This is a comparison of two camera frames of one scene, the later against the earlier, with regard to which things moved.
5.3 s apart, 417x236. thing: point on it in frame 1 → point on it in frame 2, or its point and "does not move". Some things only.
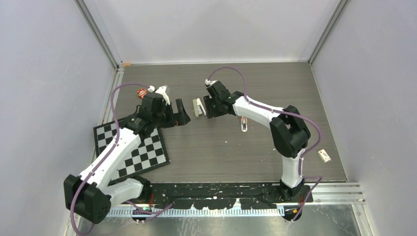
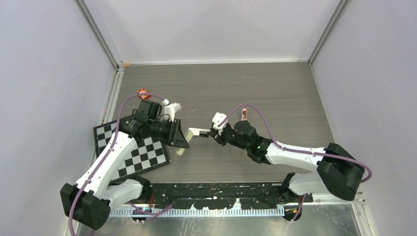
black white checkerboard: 150,153 does not move
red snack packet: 141,92 does not move
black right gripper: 208,100 → 221,138
